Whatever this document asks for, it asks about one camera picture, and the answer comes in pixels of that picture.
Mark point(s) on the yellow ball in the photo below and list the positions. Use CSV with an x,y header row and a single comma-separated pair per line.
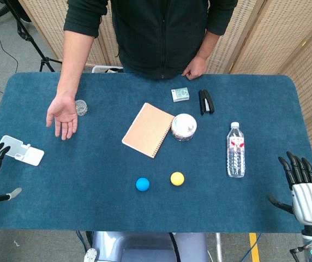
x,y
177,179

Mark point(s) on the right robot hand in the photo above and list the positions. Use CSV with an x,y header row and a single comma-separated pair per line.
x,y
306,196

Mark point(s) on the black tripod stand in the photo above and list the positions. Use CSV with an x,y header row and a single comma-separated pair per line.
x,y
27,35

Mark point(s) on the grey robot base body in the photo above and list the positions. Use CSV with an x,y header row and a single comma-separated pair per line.
x,y
145,247

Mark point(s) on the person's bare forearm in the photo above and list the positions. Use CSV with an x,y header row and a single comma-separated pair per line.
x,y
72,62

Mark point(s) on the blue felt table mat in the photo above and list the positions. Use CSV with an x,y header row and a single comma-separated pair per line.
x,y
150,152

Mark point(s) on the clear plastic water bottle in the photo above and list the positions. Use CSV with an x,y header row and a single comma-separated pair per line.
x,y
236,152

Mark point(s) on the brown spiral notebook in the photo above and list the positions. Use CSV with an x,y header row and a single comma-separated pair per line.
x,y
147,129

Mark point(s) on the person's curled hand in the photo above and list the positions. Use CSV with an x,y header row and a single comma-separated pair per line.
x,y
195,68

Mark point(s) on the white plastic hinged case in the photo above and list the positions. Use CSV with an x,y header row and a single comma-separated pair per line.
x,y
22,151

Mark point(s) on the black stapler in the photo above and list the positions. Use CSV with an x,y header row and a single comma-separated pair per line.
x,y
206,102

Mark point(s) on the person's short bare forearm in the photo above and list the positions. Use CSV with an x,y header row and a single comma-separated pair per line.
x,y
210,45

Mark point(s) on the small green white box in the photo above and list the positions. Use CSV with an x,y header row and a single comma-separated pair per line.
x,y
180,94

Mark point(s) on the blue ball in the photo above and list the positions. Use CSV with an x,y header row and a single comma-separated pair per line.
x,y
142,184

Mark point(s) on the person's open palm hand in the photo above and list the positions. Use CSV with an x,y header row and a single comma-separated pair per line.
x,y
63,116

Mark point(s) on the small clear glass jar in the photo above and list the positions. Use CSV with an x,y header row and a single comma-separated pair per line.
x,y
82,107

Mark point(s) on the round white lidded container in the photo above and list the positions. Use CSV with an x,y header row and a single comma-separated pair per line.
x,y
183,127

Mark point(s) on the black office chair base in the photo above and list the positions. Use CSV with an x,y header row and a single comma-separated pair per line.
x,y
0,12

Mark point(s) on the yellow floor tape strip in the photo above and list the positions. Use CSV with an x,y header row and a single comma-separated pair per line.
x,y
254,247

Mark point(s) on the person's dark jacket torso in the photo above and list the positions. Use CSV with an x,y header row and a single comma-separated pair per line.
x,y
156,32

